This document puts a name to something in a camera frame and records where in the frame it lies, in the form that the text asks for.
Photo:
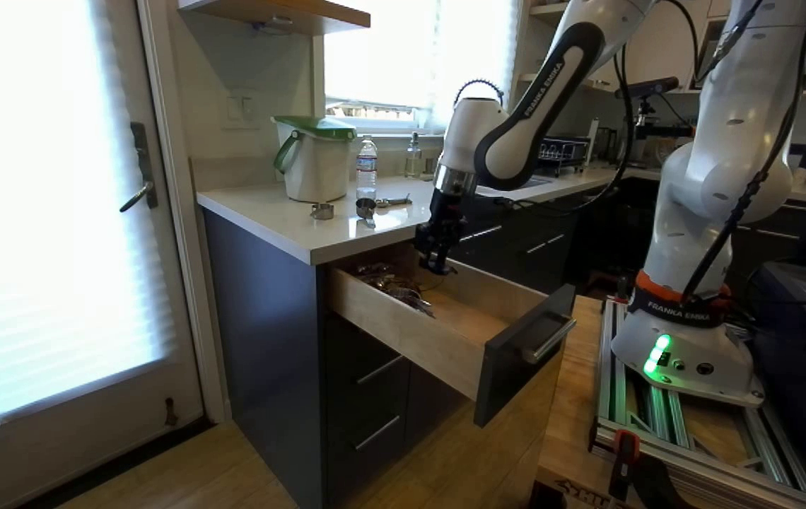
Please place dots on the red black clamp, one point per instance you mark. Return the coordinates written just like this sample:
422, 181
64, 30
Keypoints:
624, 467

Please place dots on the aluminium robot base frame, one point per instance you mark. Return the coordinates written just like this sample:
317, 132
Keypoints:
629, 413

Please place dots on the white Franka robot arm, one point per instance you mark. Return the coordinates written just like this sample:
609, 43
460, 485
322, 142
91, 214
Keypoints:
723, 178

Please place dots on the dark kitchen island cabinet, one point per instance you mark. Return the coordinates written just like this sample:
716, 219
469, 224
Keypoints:
261, 376

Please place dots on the small door floor bolt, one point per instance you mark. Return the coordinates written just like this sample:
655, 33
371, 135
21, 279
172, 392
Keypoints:
172, 413

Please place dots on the wide steel measuring cup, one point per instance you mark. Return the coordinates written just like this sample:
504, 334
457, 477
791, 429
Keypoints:
374, 275

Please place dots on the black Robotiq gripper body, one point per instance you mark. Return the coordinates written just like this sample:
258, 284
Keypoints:
445, 219

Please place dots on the wooden wall shelf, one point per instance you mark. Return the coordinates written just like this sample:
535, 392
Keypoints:
278, 13

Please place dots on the dark counter base cabinet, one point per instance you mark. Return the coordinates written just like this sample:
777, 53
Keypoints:
517, 243

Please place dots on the white wall outlet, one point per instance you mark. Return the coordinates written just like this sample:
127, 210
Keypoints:
244, 108

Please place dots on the white door with blinds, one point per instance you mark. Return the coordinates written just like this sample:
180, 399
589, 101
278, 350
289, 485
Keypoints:
52, 235

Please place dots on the black arched faucet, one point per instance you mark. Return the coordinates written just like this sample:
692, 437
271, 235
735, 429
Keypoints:
476, 82

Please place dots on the bright kitchen window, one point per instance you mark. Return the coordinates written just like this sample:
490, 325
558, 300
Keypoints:
391, 57

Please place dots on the white electric kettle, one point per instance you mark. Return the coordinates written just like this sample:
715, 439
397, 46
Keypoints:
317, 160

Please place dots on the black countertop appliance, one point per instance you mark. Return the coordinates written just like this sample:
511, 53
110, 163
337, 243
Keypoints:
568, 153

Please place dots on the clear plastic water bottle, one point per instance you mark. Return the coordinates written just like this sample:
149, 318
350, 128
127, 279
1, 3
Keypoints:
370, 171

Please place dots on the black camera on stand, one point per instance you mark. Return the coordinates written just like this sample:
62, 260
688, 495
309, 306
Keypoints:
647, 89

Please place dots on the wooden drawer dark front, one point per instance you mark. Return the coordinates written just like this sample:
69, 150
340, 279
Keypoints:
419, 341

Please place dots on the clear glass bottle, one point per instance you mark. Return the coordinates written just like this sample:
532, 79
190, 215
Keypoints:
415, 160

